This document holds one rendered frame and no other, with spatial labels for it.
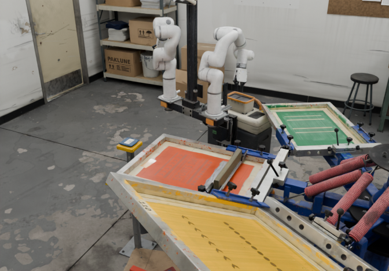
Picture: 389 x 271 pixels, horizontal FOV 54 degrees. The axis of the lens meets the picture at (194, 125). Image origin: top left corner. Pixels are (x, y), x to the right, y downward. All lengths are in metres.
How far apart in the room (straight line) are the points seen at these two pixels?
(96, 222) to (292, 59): 3.72
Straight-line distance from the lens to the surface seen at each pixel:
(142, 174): 2.33
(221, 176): 2.11
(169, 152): 2.54
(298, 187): 2.13
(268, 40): 5.93
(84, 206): 3.77
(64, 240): 3.46
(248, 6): 5.93
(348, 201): 1.87
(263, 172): 2.31
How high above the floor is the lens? 2.22
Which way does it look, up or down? 26 degrees down
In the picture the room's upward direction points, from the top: straight up
